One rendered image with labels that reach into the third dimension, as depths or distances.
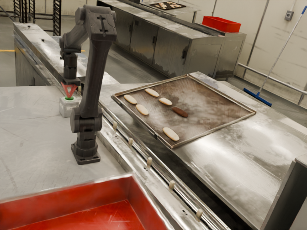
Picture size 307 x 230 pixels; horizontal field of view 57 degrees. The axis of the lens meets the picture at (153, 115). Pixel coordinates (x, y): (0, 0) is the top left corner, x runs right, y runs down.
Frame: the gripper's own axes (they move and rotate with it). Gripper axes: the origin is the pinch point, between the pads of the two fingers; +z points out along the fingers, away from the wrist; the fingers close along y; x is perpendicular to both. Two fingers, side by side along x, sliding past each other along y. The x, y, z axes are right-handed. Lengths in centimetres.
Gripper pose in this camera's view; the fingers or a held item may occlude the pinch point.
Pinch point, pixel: (69, 95)
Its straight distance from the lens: 136.9
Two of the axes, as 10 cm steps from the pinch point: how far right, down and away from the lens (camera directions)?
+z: -1.7, 8.8, 4.4
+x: 8.2, -1.3, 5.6
